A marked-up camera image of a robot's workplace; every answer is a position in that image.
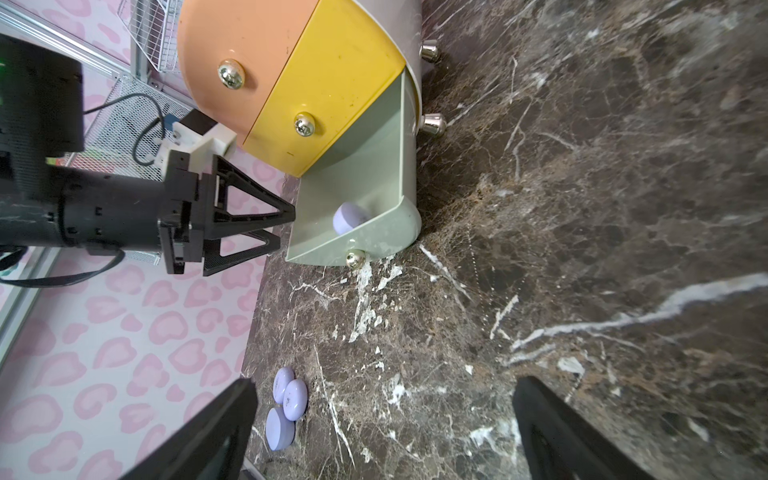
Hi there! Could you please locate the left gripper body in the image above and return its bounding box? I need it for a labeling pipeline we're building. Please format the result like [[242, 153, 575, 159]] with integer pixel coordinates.
[[158, 150, 207, 275]]

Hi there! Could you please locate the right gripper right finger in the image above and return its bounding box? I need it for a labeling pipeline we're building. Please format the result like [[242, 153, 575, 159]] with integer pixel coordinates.
[[513, 376, 651, 480]]

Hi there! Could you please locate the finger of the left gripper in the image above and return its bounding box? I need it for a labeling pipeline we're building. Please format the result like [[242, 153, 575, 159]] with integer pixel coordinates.
[[202, 230, 281, 276], [203, 155, 296, 231]]

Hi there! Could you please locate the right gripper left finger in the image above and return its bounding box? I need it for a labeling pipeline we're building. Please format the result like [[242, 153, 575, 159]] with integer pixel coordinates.
[[122, 379, 258, 480]]

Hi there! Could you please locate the grey bottom drawer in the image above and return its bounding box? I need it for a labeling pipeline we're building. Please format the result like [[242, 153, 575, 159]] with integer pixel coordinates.
[[286, 73, 422, 266]]

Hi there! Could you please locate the yellow drawer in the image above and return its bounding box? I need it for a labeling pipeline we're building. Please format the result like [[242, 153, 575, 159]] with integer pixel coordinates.
[[243, 1, 405, 177]]

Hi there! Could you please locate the orange top drawer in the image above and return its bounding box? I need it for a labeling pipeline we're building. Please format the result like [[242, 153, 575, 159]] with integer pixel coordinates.
[[177, 0, 317, 143]]

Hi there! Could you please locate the white round drawer cabinet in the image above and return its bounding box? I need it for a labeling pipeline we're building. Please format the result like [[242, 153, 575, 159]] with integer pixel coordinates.
[[357, 0, 447, 136]]

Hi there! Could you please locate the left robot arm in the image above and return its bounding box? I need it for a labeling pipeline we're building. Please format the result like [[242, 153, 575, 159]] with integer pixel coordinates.
[[1, 36, 296, 276]]

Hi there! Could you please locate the white mesh side basket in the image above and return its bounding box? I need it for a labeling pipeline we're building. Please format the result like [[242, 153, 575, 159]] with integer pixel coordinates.
[[49, 77, 191, 181]]

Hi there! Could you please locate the white wire wall shelf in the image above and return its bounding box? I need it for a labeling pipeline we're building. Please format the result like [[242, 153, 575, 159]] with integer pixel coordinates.
[[117, 0, 183, 73]]

